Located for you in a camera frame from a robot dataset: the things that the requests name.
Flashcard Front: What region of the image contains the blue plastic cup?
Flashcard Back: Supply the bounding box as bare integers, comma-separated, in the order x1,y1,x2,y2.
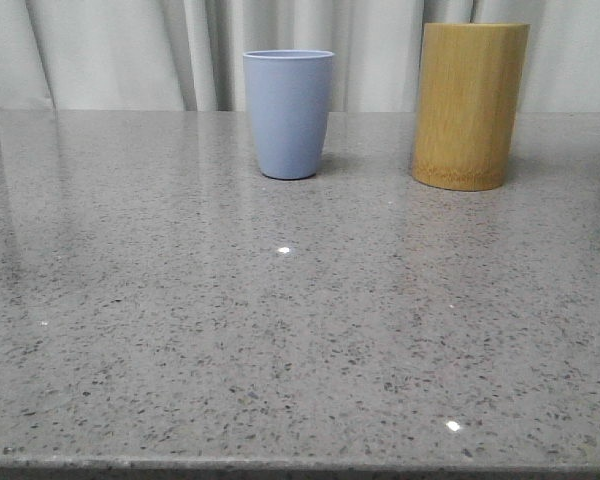
243,50,335,180

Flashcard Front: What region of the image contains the bamboo wooden cup holder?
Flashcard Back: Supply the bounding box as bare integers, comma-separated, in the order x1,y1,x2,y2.
412,23,530,191

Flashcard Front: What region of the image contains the grey white curtain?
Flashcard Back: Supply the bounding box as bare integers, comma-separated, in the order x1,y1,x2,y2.
0,1,600,112

